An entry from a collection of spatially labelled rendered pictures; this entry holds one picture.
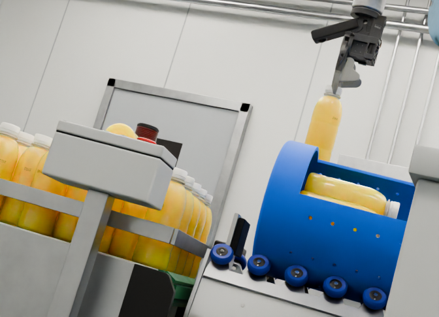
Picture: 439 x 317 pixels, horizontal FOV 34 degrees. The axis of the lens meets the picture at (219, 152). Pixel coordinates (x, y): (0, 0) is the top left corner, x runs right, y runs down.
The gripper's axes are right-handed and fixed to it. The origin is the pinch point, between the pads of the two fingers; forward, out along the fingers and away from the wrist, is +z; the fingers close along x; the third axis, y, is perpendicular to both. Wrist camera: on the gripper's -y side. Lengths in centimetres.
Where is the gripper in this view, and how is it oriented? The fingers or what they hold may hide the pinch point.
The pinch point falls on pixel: (334, 90)
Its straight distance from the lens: 175.6
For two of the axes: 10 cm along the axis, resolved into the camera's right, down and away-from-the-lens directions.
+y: 9.2, 2.7, -2.8
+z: -2.9, 9.5, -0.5
